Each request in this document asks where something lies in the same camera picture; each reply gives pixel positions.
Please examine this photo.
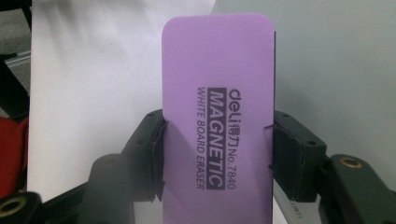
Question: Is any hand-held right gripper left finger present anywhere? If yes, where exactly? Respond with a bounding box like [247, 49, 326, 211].
[120, 108, 170, 203]

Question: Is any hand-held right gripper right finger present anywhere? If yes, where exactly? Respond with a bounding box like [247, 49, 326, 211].
[272, 109, 329, 203]

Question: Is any glass whiteboard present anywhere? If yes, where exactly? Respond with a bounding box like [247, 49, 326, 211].
[210, 0, 396, 224]

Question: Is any purple whiteboard eraser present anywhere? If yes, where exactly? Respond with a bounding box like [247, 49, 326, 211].
[161, 12, 276, 224]

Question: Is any red object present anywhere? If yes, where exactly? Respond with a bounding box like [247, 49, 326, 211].
[0, 116, 30, 200]

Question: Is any black metal stand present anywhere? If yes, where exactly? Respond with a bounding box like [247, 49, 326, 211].
[0, 57, 31, 123]

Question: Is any metal floor rail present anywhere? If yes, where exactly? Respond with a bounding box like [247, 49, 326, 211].
[4, 49, 33, 69]

